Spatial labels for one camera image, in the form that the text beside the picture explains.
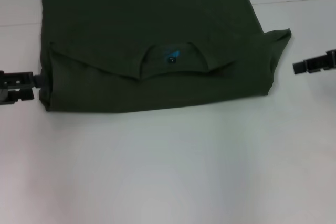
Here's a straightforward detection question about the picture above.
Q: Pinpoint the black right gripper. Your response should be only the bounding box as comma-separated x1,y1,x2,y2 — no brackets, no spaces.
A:
292,49,336,75

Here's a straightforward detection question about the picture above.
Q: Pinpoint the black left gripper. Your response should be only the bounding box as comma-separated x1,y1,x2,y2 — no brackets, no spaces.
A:
0,70,45,106

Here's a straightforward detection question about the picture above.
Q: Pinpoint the dark green FREE T-shirt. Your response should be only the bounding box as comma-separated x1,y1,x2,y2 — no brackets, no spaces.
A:
38,0,292,112

